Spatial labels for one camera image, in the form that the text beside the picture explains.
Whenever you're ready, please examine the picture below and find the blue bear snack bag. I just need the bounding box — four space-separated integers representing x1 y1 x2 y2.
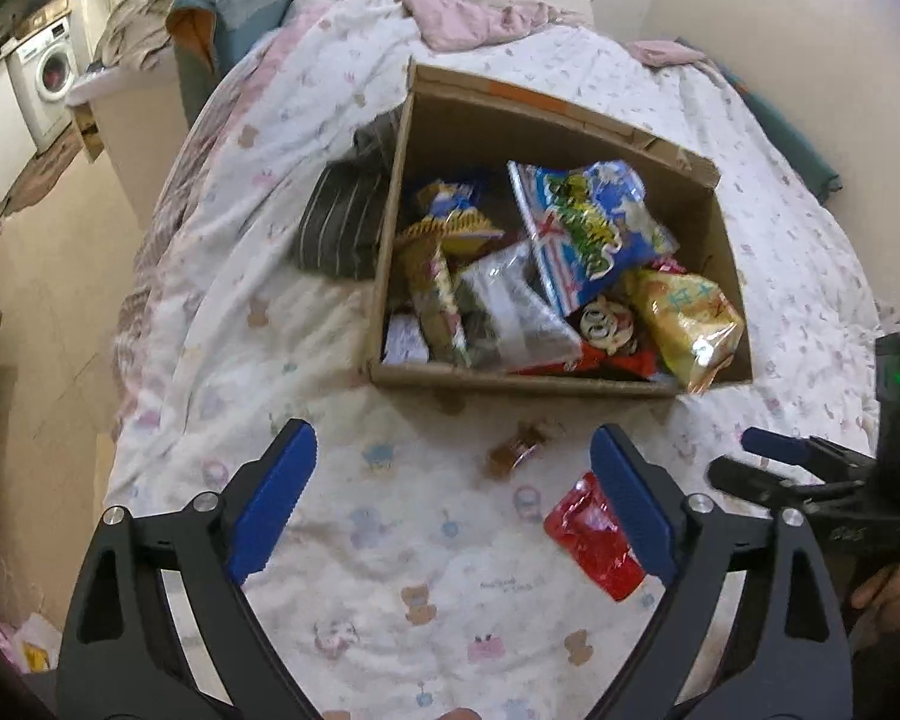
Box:
413 181 486 220

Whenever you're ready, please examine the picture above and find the white red snack bag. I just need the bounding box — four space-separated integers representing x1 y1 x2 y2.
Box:
455 242 582 374

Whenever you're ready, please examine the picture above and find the small brown candy wrapper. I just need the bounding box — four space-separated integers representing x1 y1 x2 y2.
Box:
484 421 556 479

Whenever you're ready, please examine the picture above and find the tan snack pouch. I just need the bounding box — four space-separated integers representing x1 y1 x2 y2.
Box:
395 210 505 367

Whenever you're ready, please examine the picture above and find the white patterned bed quilt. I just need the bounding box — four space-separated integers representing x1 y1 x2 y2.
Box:
109 0 880 718

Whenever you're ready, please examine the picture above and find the red cartoon snack bag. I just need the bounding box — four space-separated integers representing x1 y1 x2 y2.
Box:
521 296 662 382

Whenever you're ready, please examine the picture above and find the dark striped cloth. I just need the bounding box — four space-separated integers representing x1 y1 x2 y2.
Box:
289 106 403 281

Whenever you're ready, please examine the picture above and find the red small snack packet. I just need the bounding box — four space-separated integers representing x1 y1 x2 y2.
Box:
543 472 645 603

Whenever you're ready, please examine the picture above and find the person's right hand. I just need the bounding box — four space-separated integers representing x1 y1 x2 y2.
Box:
850 564 900 632

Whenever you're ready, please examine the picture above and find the yellow chips bag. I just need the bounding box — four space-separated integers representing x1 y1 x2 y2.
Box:
622 268 745 394

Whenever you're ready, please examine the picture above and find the teal orange cushion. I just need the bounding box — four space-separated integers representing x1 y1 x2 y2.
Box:
165 0 292 125

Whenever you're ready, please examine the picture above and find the pink blanket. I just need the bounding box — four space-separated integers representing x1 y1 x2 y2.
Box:
290 0 710 70

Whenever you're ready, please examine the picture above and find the blue green lettered snack bag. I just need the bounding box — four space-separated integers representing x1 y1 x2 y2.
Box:
507 160 678 317

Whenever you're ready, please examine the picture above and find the brown cardboard box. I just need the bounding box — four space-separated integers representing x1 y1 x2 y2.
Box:
367 64 752 397

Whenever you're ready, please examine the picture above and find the white washing machine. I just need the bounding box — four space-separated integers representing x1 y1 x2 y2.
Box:
7 16 79 154

